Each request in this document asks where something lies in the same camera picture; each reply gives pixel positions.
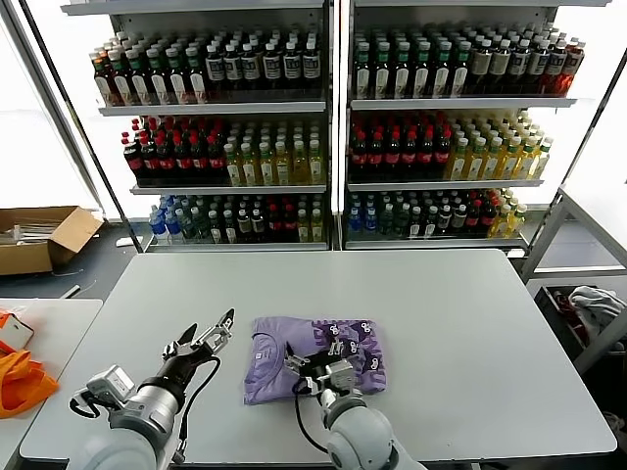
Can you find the large yellow juice bottle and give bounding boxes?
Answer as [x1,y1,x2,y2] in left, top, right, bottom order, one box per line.
[529,138,553,180]
[257,142,275,188]
[514,137,538,180]
[307,140,325,186]
[498,137,520,181]
[273,141,292,187]
[463,137,486,181]
[240,142,260,188]
[290,141,310,187]
[446,137,469,181]
[223,142,243,188]
[480,137,503,181]

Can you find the small cola bottle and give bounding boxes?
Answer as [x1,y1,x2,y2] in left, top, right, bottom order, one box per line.
[265,208,282,245]
[464,201,481,239]
[281,208,298,245]
[479,200,496,239]

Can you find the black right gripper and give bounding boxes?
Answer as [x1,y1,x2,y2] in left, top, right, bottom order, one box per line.
[282,336,345,382]

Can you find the grey diagonal metal beam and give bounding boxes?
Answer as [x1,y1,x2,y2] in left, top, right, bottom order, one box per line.
[0,0,121,224]

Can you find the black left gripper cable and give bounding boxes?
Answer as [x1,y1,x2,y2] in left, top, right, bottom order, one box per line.
[170,355,221,465]

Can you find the white grey garment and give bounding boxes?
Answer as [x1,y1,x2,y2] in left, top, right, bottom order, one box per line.
[566,285,627,339]

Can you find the grey metal frame table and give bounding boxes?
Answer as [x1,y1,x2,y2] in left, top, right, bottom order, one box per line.
[517,184,627,376]

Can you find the open cardboard box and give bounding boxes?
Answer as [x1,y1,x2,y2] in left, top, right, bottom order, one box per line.
[0,206,105,278]

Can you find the dark tea bottle green cap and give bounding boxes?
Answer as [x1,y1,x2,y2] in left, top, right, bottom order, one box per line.
[450,42,470,101]
[107,50,131,107]
[431,42,453,101]
[411,42,432,101]
[353,42,373,101]
[372,42,393,101]
[145,47,170,106]
[165,46,190,106]
[124,48,151,107]
[392,42,412,101]
[184,46,209,105]

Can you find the dark bottle grey label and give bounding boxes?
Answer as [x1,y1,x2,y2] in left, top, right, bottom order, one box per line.
[526,40,553,97]
[543,41,569,97]
[507,39,533,97]

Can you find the white packing material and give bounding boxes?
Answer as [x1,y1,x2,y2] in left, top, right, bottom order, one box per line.
[0,220,68,246]

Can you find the dark bottle beige label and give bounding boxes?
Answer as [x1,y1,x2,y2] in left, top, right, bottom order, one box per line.
[468,39,494,97]
[489,39,513,97]

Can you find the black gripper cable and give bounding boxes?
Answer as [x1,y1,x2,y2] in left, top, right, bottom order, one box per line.
[170,355,221,465]
[292,379,334,454]

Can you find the black plastic crate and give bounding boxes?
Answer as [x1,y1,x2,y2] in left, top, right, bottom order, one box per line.
[532,283,627,366]

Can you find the printed purple T-shirt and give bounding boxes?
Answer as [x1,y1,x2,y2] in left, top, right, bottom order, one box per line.
[243,315,388,406]

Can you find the dark diagonal metal pole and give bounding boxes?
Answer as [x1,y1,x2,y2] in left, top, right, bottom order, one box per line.
[523,43,627,259]
[18,0,144,255]

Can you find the orange and white carton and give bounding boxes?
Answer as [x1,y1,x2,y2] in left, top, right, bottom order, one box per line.
[0,306,35,352]

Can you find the grey metal shelving unit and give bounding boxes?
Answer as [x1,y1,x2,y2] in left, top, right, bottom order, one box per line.
[59,0,339,255]
[341,0,613,252]

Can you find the large cola bottle red cap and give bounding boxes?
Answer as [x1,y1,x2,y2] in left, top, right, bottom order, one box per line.
[350,130,368,178]
[172,135,192,183]
[156,135,175,183]
[121,136,144,183]
[433,130,452,178]
[189,135,209,183]
[383,130,402,178]
[400,130,419,178]
[366,130,385,178]
[416,130,436,178]
[139,135,160,183]
[205,134,225,183]

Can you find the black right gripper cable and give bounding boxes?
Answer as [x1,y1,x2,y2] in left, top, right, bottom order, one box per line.
[292,379,334,454]

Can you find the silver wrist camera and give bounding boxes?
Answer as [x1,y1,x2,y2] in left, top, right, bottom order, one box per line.
[85,364,137,408]
[320,359,358,396]

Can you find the reddish tea bottle white label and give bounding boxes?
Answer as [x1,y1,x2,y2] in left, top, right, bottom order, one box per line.
[90,52,113,108]

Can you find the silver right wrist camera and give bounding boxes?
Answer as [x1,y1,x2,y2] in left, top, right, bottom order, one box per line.
[320,359,358,396]

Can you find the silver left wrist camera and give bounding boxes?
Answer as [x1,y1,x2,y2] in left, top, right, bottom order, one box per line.
[85,364,137,408]

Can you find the orange cloth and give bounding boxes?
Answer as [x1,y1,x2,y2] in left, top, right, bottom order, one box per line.
[0,348,61,420]

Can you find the black left camera cable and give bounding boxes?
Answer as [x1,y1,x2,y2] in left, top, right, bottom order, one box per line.
[68,386,102,418]

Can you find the dark bottle black white label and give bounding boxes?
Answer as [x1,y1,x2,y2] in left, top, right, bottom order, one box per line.
[240,42,261,101]
[222,43,243,102]
[281,41,302,100]
[301,41,321,100]
[261,42,281,101]
[204,43,225,102]

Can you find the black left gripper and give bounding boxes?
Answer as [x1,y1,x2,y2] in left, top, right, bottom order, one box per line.
[159,306,236,392]

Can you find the red drink bottle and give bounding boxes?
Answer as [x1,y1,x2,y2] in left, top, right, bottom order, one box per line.
[557,41,585,97]

